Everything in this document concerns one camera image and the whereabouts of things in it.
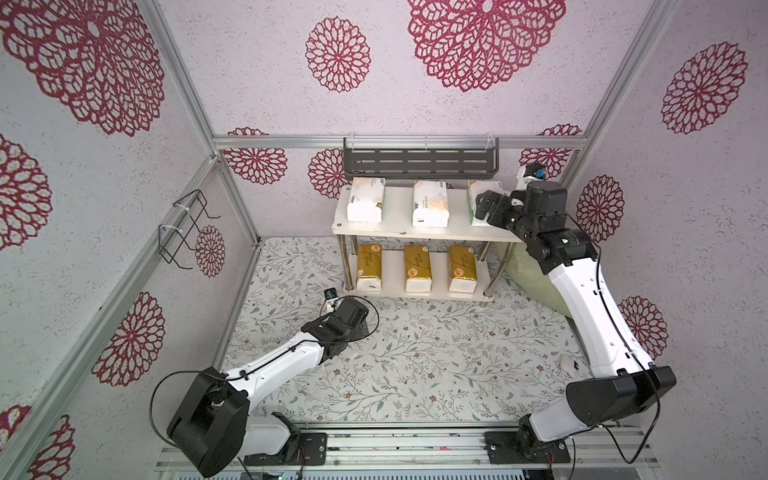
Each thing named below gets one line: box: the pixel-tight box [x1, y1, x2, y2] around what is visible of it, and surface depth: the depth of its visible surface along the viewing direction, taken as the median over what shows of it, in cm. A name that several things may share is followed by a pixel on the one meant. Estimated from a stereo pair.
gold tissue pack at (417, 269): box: [404, 245, 433, 292], surface depth 97 cm
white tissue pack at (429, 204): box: [412, 180, 449, 227], surface depth 76 cm
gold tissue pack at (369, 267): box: [356, 244, 383, 291], surface depth 97 cm
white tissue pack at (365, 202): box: [347, 177, 386, 223], surface depth 78 cm
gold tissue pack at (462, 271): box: [448, 245, 478, 294], surface depth 97 cm
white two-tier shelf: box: [332, 186, 522, 301], surface depth 96 cm
